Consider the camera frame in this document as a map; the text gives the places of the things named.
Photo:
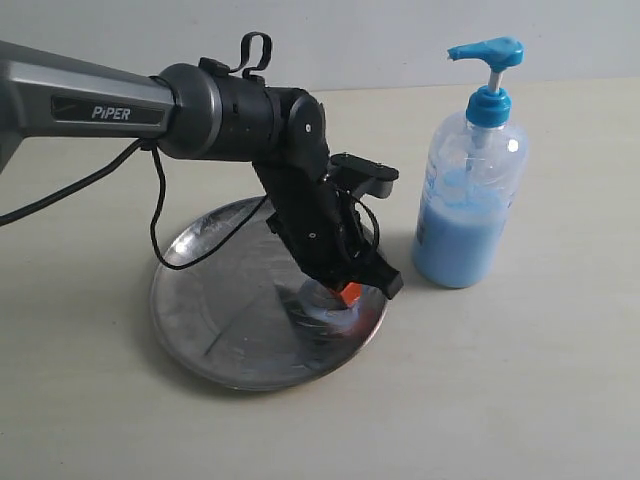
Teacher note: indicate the round stainless steel plate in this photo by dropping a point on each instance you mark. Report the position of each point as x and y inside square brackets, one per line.
[224, 305]

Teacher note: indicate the blue soap pump bottle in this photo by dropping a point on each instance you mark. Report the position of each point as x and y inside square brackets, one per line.
[475, 162]

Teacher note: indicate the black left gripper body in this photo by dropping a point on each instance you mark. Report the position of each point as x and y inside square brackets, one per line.
[333, 237]

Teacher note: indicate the blue soap blob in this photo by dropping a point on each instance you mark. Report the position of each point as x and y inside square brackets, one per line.
[324, 305]

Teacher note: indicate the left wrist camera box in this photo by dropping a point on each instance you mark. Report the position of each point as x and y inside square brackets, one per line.
[359, 176]

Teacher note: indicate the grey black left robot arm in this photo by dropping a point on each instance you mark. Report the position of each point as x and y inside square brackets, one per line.
[211, 111]

